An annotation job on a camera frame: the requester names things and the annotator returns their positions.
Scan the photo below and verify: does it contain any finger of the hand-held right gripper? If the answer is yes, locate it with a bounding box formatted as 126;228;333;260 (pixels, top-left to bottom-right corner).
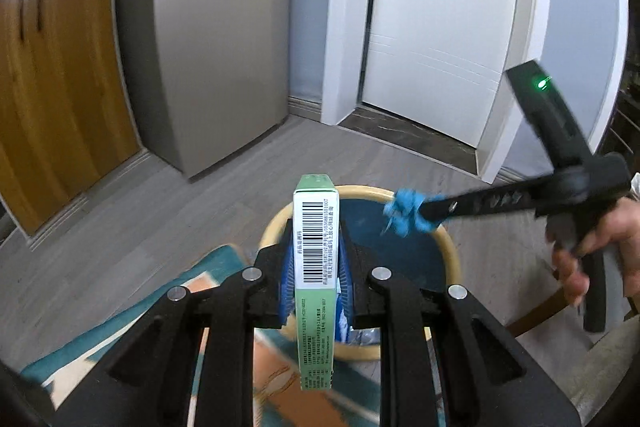
420;194;543;224
440;177;551;204

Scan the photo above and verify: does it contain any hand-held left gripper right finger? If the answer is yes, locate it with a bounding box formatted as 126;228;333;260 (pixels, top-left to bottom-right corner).
340;221;582;427

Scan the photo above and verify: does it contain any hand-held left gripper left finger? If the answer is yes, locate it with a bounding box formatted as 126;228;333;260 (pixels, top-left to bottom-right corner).
75;217;297;427

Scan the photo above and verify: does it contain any white and green medicine box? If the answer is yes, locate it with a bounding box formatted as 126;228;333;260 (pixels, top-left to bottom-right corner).
291;173;341;392

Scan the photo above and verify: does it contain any blue bin with cream rim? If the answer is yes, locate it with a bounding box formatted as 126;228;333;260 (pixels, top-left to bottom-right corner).
259;185;462;362

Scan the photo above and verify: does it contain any person's right hand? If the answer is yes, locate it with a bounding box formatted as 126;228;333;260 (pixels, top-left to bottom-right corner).
545;196;640;309

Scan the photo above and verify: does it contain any dark wooden rack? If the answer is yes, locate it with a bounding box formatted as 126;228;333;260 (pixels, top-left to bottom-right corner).
597;72;640;160

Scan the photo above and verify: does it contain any wooden stool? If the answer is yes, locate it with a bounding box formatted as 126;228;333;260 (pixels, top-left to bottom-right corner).
504;269;571;339

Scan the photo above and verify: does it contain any teal and beige patterned rug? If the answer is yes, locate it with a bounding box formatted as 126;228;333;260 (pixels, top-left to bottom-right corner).
20;244;443;427

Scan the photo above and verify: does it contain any white door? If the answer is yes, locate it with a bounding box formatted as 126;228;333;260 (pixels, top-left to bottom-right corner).
359;0;522;148

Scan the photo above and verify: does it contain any person's grey clothing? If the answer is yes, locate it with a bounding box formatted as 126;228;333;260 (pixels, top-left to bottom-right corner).
567;314;640;423

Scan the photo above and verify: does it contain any grey refrigerator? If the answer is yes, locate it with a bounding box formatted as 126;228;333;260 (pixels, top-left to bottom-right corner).
116;0;295;184

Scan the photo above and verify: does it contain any wooden cabinet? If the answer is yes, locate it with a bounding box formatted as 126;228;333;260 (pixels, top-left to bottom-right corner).
0;0;142;239

